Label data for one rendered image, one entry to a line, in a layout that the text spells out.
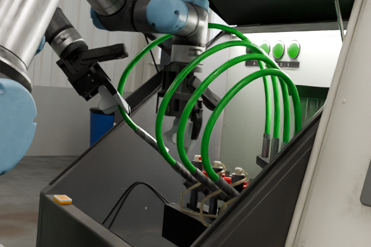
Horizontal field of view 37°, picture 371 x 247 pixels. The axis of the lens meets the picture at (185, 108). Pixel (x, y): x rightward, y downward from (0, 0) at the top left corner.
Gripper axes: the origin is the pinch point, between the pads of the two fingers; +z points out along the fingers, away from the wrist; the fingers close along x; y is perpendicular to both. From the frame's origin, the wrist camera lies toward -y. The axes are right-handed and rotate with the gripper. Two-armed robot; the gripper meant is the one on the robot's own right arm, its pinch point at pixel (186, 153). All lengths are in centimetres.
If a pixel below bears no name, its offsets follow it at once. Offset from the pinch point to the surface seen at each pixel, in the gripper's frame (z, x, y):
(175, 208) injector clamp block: 12.9, -0.2, 1.6
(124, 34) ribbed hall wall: -82, -681, -290
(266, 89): -16.5, 0.1, -21.5
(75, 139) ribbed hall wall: 83, -674, -223
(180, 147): -3.6, 16.6, 11.7
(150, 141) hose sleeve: -1.2, -10.5, 4.0
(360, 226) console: 3, 50, -2
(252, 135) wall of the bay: -3.1, -16.0, -31.2
